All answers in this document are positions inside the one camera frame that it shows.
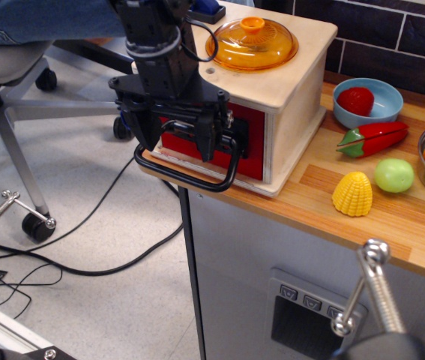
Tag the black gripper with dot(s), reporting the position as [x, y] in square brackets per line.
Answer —
[172, 86]

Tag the red drawer with black handle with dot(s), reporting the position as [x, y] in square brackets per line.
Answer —
[240, 149]

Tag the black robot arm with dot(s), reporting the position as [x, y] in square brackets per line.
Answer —
[157, 29]

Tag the wooden box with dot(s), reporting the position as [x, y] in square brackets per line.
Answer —
[282, 106]

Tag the orange glass lid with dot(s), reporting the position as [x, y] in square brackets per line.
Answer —
[252, 44]

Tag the red toy strawberry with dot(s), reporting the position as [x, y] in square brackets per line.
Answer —
[357, 100]

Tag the grey cabinet with panel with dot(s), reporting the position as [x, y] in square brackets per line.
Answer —
[264, 270]

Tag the yellow toy corn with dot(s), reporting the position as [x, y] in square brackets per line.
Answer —
[353, 195]

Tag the grey office chair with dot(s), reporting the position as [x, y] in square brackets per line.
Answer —
[24, 66]

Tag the red toy chili pepper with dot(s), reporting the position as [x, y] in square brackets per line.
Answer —
[369, 139]

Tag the person in blue jeans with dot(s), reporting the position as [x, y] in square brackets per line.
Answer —
[23, 22]

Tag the light blue bowl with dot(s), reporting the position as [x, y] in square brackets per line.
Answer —
[388, 103]

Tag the green toy apple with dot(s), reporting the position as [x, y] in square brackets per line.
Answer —
[394, 175]

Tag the aluminium frame rail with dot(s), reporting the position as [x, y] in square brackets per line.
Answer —
[18, 342]

